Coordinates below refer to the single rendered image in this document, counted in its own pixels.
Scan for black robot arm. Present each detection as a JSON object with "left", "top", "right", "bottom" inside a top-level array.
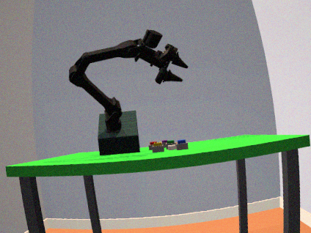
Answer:
[{"left": 69, "top": 30, "right": 176, "bottom": 133}]

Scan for cream block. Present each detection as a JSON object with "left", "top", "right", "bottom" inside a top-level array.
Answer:
[{"left": 168, "top": 144, "right": 177, "bottom": 150}]

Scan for yellow button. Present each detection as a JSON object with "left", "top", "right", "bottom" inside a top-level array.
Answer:
[{"left": 152, "top": 143, "right": 164, "bottom": 152}]

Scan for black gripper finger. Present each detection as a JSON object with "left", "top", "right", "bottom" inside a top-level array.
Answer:
[
  {"left": 172, "top": 52, "right": 188, "bottom": 68},
  {"left": 163, "top": 70, "right": 183, "bottom": 82}
]

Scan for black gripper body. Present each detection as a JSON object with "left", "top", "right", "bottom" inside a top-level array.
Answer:
[{"left": 148, "top": 47, "right": 178, "bottom": 84}]

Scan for red button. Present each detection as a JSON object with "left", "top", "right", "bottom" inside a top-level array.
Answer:
[{"left": 148, "top": 142, "right": 157, "bottom": 150}]

